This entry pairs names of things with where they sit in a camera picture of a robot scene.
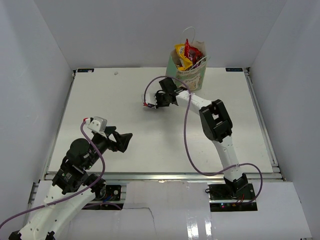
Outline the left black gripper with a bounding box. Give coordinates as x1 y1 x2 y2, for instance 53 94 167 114
84 125 133 169

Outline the green paper gift bag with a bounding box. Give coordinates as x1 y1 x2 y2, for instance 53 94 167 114
165 26 210 92

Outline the yellow candy pack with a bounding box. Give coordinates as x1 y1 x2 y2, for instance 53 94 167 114
174 43 193 71

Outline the red snack bag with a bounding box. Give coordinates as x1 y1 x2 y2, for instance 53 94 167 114
184 39 203 65

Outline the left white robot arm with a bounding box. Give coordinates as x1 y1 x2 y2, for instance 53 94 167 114
8 126 133 240

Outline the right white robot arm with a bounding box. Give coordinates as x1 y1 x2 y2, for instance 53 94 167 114
154 77 248 200

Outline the blue label right corner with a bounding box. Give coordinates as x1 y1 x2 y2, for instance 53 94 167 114
225 67 243 72

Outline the blue label corner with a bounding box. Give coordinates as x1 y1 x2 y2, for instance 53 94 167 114
76 68 95 73
225 67 243 72

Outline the blue label left corner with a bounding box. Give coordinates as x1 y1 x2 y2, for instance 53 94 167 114
76 68 95 73

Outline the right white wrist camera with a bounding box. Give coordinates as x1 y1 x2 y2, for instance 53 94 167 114
141 93 157 105

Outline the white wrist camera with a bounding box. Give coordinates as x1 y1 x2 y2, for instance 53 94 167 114
83 116 108 134
141 93 157 105

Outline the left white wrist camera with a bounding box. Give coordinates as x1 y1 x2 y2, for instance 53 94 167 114
83 116 108 134

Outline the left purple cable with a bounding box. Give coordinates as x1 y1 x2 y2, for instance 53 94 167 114
0 119 123 235

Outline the aluminium table frame rail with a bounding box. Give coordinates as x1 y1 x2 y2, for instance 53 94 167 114
44 172 283 182

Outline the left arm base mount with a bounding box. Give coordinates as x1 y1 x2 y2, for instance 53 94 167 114
95 185 122 202

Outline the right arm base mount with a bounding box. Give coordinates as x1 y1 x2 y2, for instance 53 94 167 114
205 183 258 213

